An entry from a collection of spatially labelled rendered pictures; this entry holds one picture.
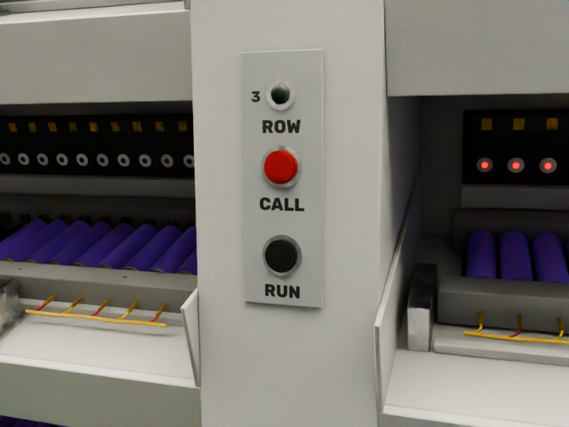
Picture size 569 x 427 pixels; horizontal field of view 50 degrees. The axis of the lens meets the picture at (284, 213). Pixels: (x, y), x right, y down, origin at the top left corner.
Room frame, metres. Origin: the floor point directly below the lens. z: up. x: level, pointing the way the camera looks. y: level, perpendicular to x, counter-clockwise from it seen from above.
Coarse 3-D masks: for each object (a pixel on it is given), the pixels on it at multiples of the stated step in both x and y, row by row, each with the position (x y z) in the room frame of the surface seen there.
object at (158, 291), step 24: (0, 264) 0.42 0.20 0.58; (24, 264) 0.41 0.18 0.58; (48, 264) 0.41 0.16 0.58; (24, 288) 0.40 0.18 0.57; (48, 288) 0.39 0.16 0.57; (72, 288) 0.39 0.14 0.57; (96, 288) 0.38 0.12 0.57; (120, 288) 0.38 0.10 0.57; (144, 288) 0.37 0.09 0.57; (168, 288) 0.37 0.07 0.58; (192, 288) 0.36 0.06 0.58; (96, 312) 0.37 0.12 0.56; (168, 312) 0.37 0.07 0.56
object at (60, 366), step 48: (48, 192) 0.54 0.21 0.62; (96, 192) 0.53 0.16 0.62; (144, 192) 0.51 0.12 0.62; (192, 192) 0.50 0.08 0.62; (48, 336) 0.37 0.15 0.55; (96, 336) 0.36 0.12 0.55; (144, 336) 0.36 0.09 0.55; (192, 336) 0.30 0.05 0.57; (0, 384) 0.35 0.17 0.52; (48, 384) 0.34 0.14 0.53; (96, 384) 0.33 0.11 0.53; (144, 384) 0.32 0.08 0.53; (192, 384) 0.31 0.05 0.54
